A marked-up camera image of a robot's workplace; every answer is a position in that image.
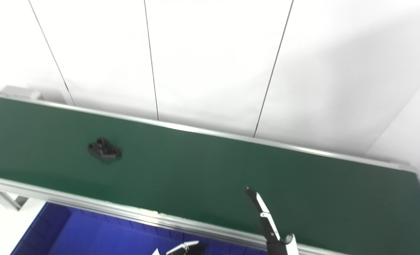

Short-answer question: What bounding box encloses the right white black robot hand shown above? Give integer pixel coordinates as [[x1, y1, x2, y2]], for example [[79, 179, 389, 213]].
[[245, 187, 299, 255]]

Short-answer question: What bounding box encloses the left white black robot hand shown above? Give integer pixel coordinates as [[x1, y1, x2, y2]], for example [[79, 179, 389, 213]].
[[152, 241, 207, 255]]

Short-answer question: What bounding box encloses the black plastic bracket part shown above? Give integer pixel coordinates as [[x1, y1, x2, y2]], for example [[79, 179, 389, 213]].
[[88, 138, 122, 160]]

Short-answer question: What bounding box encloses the green conveyor belt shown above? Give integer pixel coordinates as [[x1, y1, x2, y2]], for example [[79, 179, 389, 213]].
[[0, 86, 418, 255], [0, 97, 420, 255]]

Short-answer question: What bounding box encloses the blue plastic bin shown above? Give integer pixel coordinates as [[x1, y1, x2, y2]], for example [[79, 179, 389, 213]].
[[10, 202, 267, 255]]

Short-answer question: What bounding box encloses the aluminium conveyor leg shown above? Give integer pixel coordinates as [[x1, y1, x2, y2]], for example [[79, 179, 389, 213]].
[[0, 188, 28, 212]]

